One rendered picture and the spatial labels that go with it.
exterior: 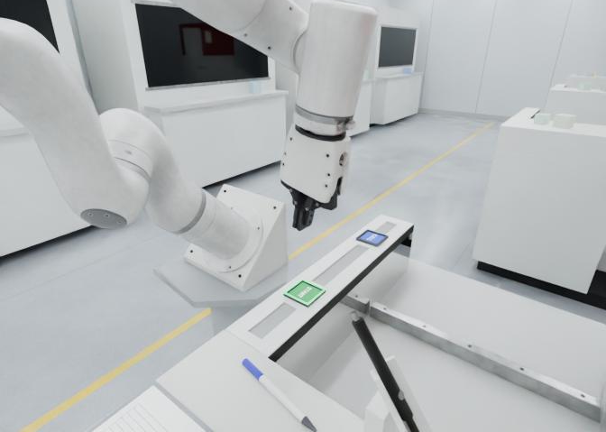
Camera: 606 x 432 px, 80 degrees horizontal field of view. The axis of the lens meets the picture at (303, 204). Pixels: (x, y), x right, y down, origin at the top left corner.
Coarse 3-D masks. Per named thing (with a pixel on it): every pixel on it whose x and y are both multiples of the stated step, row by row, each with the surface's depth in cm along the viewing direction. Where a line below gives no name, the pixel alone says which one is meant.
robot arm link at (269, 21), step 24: (192, 0) 35; (216, 0) 35; (240, 0) 36; (264, 0) 38; (288, 0) 49; (216, 24) 38; (240, 24) 38; (264, 24) 48; (288, 24) 50; (264, 48) 51; (288, 48) 51
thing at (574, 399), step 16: (384, 320) 79; (400, 320) 76; (416, 320) 76; (416, 336) 75; (432, 336) 72; (448, 336) 71; (448, 352) 71; (464, 352) 69; (480, 352) 68; (496, 368) 66; (512, 368) 64; (528, 384) 63; (544, 384) 62; (560, 384) 61; (560, 400) 61; (576, 400) 59; (592, 400) 58; (592, 416) 58
